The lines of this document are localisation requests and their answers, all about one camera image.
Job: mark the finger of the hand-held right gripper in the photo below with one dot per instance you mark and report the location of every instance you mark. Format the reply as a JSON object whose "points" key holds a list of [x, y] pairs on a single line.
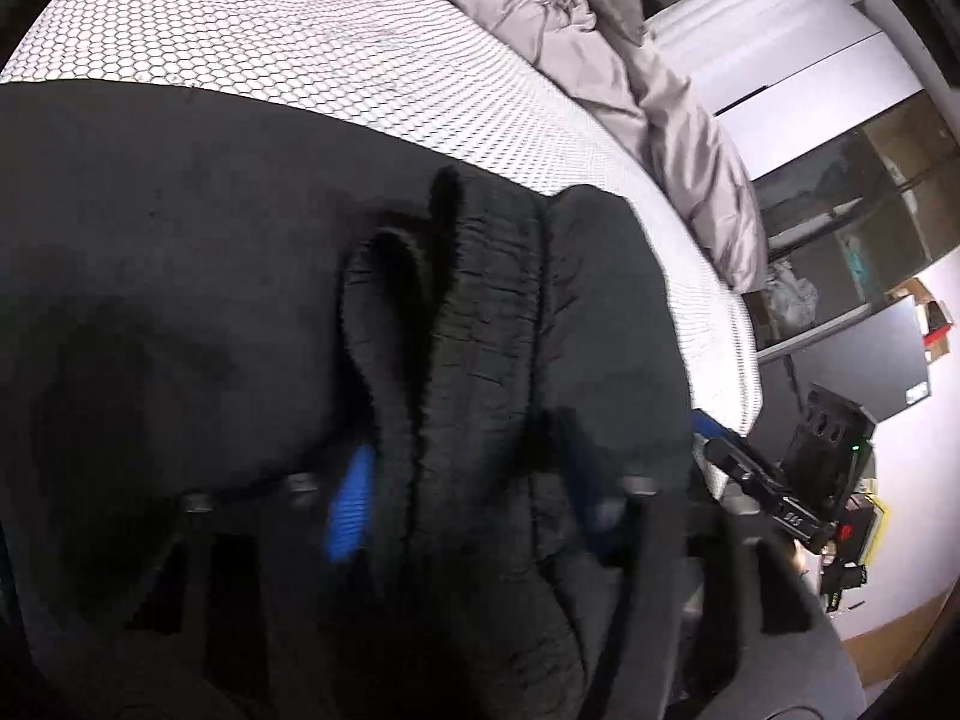
{"points": [[706, 424], [731, 457]]}

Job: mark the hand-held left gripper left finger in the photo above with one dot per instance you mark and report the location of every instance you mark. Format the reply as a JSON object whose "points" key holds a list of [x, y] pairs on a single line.
{"points": [[349, 502]]}

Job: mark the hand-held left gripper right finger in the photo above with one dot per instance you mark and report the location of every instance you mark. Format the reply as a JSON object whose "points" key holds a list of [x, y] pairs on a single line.
{"points": [[592, 499]]}

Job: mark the black pants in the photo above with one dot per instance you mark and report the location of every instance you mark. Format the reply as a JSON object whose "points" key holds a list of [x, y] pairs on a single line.
{"points": [[187, 240]]}

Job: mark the black yellow box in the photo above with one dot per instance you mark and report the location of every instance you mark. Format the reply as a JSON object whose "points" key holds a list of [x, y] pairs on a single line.
{"points": [[862, 532]]}

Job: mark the black flat panel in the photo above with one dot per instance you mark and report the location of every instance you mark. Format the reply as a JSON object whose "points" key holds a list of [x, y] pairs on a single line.
{"points": [[877, 367]]}

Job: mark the white plastic bag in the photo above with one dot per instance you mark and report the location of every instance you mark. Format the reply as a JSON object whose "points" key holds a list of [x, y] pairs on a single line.
{"points": [[793, 296]]}

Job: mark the glass door cabinet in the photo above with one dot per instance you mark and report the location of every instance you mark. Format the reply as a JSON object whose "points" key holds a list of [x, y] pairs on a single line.
{"points": [[847, 187]]}

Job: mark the grey duvet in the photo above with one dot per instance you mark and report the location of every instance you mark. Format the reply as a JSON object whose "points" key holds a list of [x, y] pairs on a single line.
{"points": [[675, 150]]}

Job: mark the bed with honeycomb sheet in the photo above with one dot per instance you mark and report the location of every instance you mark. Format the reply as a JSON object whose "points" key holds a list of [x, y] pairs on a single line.
{"points": [[300, 37]]}

